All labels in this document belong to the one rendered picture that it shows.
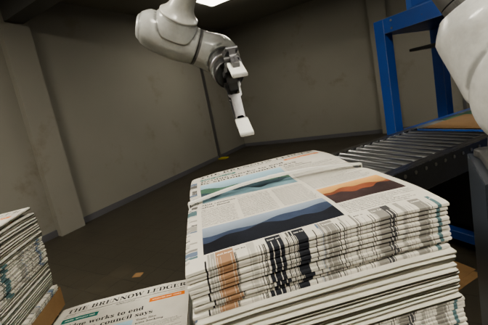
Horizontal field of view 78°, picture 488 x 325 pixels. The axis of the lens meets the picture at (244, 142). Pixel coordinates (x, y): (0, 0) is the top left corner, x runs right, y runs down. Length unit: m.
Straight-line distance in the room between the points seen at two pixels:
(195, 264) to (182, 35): 0.63
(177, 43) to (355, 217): 0.64
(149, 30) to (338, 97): 6.02
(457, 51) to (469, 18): 0.04
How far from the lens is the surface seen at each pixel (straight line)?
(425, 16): 2.21
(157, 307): 0.71
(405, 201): 0.38
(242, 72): 0.58
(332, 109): 6.74
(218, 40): 0.87
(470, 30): 0.43
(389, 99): 2.38
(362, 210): 0.36
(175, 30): 0.83
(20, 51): 4.39
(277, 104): 7.12
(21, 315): 0.73
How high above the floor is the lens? 1.21
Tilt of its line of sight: 8 degrees down
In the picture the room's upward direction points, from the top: 11 degrees counter-clockwise
